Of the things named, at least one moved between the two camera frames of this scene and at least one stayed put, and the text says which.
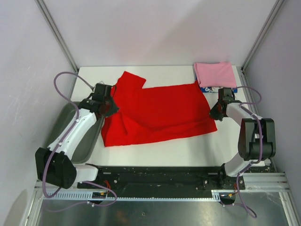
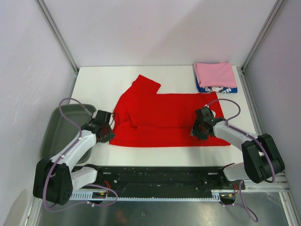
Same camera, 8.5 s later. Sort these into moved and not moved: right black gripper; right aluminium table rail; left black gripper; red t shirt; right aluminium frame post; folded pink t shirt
Moved: right black gripper; red t shirt; left black gripper
Not moved: right aluminium table rail; folded pink t shirt; right aluminium frame post
